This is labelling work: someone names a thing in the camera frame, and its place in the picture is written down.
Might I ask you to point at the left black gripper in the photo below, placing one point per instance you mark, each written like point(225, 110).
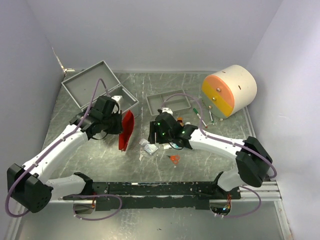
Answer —
point(118, 129)

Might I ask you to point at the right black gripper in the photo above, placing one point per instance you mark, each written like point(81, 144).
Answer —
point(155, 128)

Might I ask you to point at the red first aid pouch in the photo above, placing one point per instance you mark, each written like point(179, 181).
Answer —
point(128, 123)

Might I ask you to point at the clear bag of pads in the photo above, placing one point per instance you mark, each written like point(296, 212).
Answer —
point(148, 147)

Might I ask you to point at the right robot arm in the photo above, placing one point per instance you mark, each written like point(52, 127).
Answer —
point(252, 162)

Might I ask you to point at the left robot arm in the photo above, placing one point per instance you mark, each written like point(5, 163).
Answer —
point(31, 184)

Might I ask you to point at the teal white bandage packet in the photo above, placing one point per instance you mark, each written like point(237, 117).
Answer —
point(167, 146)

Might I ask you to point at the orange brown bottle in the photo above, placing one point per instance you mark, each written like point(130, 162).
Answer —
point(181, 121)

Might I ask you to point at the orange small scissors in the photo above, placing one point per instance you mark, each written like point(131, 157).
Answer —
point(174, 159)

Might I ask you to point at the grey divided tray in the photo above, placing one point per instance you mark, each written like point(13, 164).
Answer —
point(175, 103)

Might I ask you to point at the green cap marker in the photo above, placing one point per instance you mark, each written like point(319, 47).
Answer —
point(200, 118)

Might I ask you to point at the grey open storage case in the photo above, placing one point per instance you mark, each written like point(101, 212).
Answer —
point(95, 80)

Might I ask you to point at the beige cylinder drum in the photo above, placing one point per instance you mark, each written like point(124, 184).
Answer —
point(229, 90)

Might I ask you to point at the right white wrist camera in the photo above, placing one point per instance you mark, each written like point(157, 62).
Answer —
point(165, 110)

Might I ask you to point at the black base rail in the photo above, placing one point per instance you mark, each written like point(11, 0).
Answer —
point(149, 195)

